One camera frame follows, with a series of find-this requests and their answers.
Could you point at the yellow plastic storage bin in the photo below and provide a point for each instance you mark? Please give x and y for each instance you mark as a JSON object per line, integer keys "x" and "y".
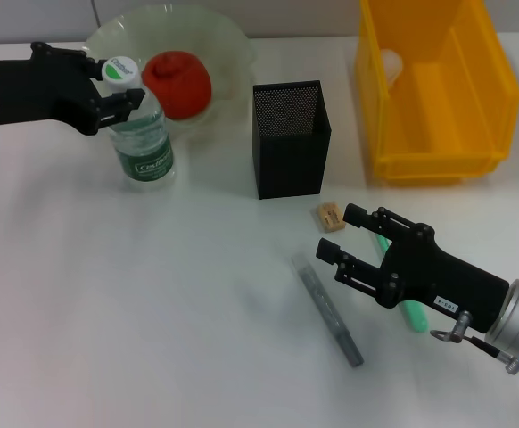
{"x": 438, "y": 111}

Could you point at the pale green glass fruit plate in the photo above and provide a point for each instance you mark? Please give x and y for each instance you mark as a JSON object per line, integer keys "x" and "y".
{"x": 224, "y": 44}

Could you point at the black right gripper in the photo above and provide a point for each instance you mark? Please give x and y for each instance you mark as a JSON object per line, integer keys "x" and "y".
{"x": 438, "y": 281}

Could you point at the red tomato-like fruit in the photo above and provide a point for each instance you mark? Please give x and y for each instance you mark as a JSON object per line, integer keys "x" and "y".
{"x": 177, "y": 84}

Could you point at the mint green pen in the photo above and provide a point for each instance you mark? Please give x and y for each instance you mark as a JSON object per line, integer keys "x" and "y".
{"x": 413, "y": 318}

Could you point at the gray marker pen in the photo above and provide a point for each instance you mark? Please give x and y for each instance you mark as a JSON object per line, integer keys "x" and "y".
{"x": 326, "y": 307}

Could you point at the black mesh pen holder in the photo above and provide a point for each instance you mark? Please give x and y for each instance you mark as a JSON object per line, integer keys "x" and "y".
{"x": 290, "y": 169}

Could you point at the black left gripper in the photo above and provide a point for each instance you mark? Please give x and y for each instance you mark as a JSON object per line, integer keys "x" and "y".
{"x": 36, "y": 93}

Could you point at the beige eraser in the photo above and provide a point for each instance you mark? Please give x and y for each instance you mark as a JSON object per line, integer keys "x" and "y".
{"x": 331, "y": 217}

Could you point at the clear green-label water bottle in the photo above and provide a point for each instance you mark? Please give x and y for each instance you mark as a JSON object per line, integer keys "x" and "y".
{"x": 145, "y": 151}

